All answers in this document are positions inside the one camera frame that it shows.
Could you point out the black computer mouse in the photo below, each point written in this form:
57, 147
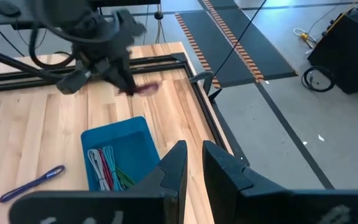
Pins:
6, 7

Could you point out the black equipment case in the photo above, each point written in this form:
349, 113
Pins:
350, 49

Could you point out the grey frame clamp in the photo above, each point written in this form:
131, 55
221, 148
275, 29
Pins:
204, 79

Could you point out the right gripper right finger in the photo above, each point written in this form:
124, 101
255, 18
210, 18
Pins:
228, 193

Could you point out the blue plastic tray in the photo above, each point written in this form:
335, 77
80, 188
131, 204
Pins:
129, 143

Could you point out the black aluminium table frame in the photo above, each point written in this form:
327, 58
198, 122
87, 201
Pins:
180, 58

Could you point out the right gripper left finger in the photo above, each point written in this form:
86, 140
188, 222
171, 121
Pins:
172, 186

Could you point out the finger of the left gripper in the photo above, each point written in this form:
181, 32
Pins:
126, 77
112, 74

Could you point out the grey lower desk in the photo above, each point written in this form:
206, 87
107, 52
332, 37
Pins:
25, 14

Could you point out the black hazard-striped floor mat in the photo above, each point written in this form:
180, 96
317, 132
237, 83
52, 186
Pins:
269, 59

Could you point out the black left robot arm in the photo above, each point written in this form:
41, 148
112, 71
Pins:
57, 12

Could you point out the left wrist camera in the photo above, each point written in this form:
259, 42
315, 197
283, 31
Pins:
73, 82

